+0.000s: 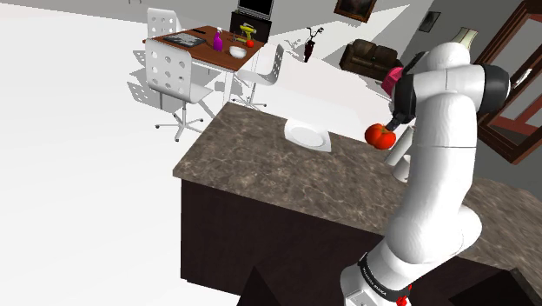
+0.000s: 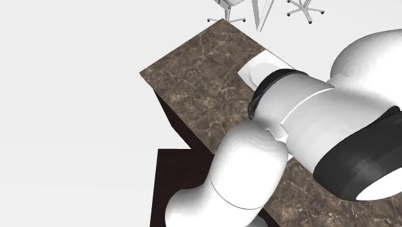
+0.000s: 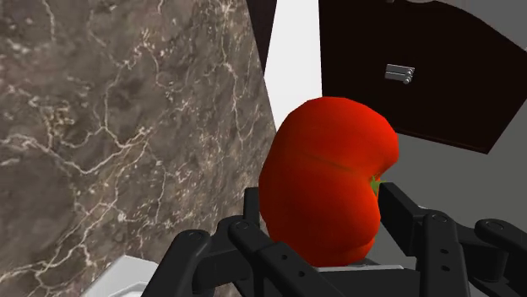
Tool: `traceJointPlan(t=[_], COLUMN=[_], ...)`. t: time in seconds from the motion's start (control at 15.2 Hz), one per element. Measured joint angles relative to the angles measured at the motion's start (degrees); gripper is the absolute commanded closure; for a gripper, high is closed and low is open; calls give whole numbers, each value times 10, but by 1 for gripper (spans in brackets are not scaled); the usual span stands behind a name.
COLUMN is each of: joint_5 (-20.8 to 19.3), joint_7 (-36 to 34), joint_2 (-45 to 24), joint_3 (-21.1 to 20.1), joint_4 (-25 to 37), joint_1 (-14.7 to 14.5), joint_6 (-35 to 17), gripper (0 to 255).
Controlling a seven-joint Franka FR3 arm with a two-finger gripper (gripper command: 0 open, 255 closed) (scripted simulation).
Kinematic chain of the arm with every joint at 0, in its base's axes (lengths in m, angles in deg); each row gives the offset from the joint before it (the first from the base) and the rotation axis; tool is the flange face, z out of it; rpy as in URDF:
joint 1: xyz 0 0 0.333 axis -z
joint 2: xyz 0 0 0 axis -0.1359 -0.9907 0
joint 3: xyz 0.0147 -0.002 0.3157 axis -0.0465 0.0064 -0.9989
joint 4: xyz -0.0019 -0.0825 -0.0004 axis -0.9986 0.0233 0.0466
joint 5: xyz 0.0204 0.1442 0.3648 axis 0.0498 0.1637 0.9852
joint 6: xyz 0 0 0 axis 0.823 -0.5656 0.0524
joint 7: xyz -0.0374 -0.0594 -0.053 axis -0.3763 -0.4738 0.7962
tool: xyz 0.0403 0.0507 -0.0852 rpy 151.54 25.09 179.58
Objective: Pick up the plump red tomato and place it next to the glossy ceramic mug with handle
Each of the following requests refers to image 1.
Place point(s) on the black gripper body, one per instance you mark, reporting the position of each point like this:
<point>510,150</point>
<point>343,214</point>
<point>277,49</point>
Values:
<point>393,123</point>

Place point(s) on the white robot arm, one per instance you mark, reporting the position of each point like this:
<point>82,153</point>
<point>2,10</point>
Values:
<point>436,178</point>

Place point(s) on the red tomato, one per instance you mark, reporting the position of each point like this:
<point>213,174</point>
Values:
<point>380,135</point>

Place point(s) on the pink box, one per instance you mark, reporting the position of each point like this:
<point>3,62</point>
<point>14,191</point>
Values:
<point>390,80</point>

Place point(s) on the brown leather sofa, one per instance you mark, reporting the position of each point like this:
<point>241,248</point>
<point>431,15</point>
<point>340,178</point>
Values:
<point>368,57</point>

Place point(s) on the white plate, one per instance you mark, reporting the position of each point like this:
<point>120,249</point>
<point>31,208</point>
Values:
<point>305,135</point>

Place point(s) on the pale lamp shade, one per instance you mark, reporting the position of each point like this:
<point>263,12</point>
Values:
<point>465,38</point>

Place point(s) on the dark golf bag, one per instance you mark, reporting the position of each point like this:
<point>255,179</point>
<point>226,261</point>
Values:
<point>309,47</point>

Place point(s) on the brown wooden framed door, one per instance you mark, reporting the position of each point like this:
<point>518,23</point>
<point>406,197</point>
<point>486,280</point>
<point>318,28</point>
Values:
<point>514,144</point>

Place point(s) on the white perforated swivel chair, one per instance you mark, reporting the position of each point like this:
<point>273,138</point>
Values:
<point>264,76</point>
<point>160,21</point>
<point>171,70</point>

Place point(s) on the dark stand with television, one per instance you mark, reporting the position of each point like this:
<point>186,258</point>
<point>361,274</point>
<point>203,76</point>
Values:
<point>254,25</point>

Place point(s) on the dark brown island cabinet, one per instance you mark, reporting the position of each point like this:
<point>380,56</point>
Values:
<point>254,237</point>

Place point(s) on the brown dining table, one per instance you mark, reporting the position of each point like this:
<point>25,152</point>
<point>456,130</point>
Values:
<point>211,53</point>

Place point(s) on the dark robot stand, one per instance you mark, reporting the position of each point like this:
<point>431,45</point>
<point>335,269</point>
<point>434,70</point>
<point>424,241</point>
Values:
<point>262,294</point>

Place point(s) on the small grey wall picture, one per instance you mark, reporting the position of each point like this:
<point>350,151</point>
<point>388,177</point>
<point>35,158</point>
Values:
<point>429,22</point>

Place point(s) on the framed dark wall picture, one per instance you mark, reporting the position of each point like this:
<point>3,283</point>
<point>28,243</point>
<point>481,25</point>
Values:
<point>355,7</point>

